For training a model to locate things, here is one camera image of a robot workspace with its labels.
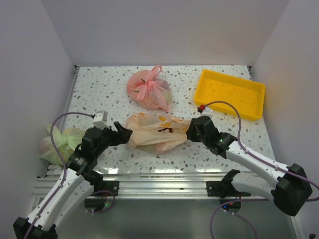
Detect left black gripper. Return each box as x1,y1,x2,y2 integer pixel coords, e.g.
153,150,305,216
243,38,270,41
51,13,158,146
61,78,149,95
94,121,132,157

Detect orange plastic fruit bag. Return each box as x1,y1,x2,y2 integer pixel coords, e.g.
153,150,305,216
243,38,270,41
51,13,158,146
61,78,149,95
125,113,190,155

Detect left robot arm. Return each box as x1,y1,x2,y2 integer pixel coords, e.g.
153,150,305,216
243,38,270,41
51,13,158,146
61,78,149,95
13,121,133,239

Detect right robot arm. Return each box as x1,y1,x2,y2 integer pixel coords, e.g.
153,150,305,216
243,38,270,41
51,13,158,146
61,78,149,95
186,116,313,216

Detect pink knotted plastic bag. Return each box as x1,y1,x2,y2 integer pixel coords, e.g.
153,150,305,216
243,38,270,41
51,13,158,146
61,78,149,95
127,65,172,112

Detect green plastic fruit bag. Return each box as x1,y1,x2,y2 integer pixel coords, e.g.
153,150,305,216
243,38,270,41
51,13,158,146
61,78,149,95
40,125,85,166

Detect yellow plastic tray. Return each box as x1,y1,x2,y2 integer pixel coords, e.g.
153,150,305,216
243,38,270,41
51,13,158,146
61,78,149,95
194,69,266,121

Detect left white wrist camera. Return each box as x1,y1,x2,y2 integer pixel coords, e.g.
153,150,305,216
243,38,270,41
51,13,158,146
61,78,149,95
92,111,108,129

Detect left black base bracket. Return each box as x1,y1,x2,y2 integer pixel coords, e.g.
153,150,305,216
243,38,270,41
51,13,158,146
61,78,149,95
98,180,120,197

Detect black base bracket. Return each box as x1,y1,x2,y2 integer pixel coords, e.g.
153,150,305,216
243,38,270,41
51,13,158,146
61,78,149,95
206,169,251,199
98,180,120,197

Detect right black base bracket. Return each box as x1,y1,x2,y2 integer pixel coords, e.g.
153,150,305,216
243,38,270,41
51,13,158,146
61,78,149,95
206,169,251,199

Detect aluminium frame rail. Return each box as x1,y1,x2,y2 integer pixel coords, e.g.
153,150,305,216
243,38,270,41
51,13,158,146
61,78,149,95
33,171,296,200

